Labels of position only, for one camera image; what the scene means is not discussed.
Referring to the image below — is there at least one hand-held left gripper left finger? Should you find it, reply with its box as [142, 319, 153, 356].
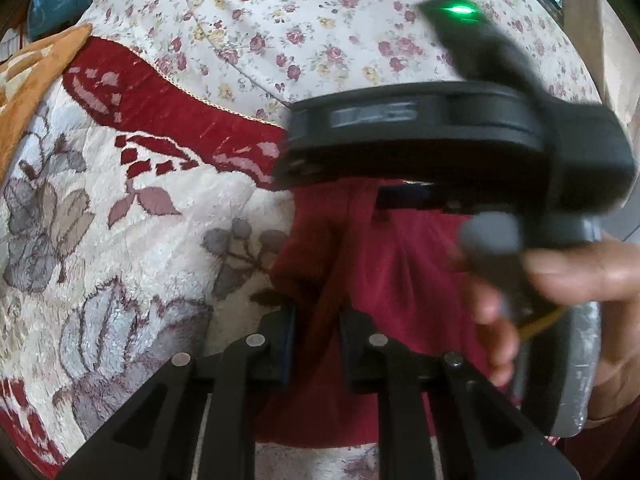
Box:
[52, 305, 298, 480]

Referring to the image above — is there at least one dark red garment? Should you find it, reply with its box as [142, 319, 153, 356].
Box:
[255, 180, 566, 448]

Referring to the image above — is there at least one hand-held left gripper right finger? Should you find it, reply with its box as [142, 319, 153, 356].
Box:
[339, 310, 583, 480]

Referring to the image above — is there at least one yellow wire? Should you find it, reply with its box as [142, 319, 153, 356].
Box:
[517, 307, 567, 339]

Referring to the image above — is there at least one plush flower-patterned blanket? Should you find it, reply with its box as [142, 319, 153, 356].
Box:
[0, 35, 451, 480]

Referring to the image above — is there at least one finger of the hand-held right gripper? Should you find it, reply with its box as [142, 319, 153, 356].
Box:
[376, 180, 476, 214]

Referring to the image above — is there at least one orange checkered plush blanket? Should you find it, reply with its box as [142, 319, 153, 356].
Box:
[0, 24, 93, 171]

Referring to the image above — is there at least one person's right hand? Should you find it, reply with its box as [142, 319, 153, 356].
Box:
[452, 237, 640, 423]

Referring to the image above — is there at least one white floral quilt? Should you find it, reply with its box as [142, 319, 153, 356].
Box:
[82, 0, 601, 131]

